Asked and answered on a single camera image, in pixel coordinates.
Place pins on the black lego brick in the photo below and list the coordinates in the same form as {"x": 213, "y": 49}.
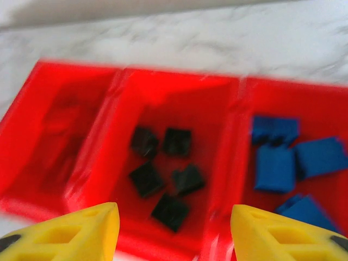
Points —
{"x": 144, "y": 142}
{"x": 170, "y": 212}
{"x": 146, "y": 179}
{"x": 189, "y": 179}
{"x": 176, "y": 141}

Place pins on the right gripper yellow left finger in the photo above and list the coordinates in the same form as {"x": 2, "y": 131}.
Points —
{"x": 59, "y": 236}

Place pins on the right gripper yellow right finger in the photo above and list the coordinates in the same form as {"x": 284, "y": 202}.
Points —
{"x": 285, "y": 239}

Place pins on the blue lego brick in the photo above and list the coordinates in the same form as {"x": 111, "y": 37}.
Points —
{"x": 274, "y": 170}
{"x": 320, "y": 159}
{"x": 274, "y": 130}
{"x": 307, "y": 214}

